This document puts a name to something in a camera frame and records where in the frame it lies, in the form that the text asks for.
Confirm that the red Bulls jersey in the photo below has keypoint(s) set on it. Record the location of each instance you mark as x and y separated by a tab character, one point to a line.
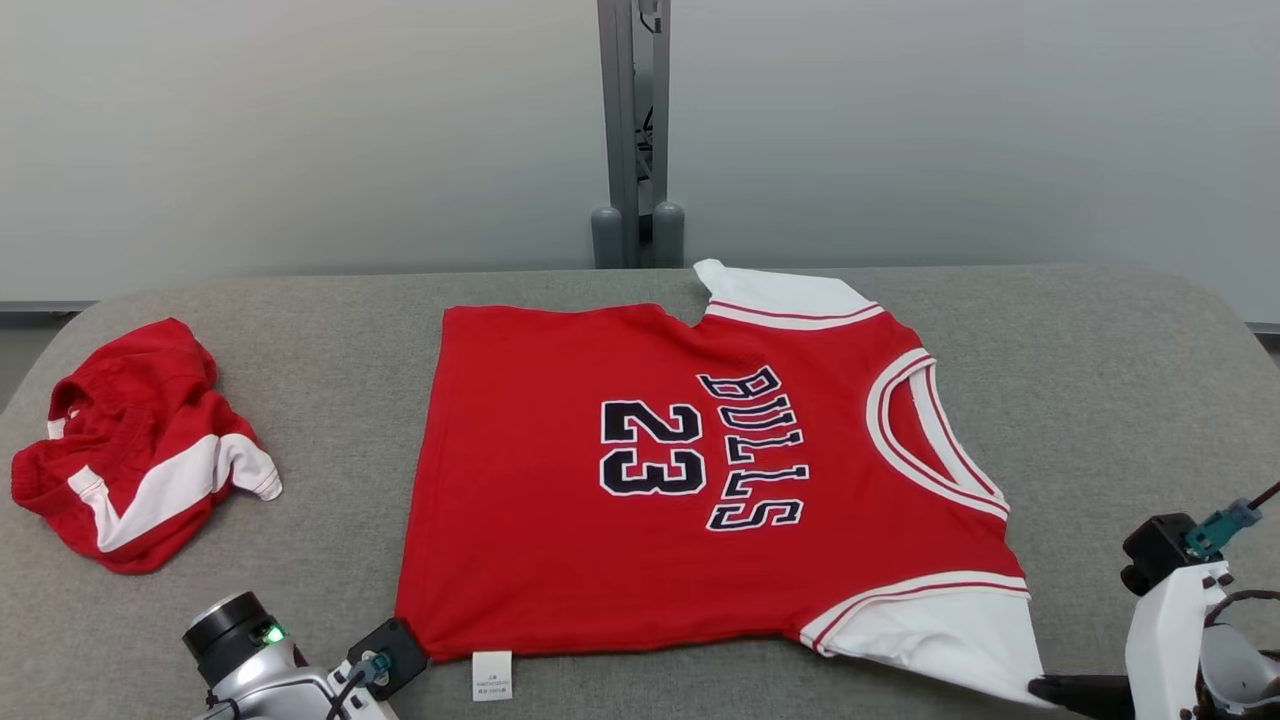
540	540

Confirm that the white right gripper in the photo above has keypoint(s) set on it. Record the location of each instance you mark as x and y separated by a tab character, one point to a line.
1160	650

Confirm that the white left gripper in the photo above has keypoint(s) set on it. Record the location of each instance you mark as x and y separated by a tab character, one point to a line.
360	705

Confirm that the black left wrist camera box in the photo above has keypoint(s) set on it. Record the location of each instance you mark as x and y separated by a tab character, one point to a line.
400	645

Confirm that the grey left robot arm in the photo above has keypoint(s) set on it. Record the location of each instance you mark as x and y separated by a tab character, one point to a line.
255	680

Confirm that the grey metal partition post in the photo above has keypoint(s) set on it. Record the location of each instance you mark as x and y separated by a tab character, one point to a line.
620	120

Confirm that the red shorts with white stripe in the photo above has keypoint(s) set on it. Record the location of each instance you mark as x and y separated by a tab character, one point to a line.
140	440

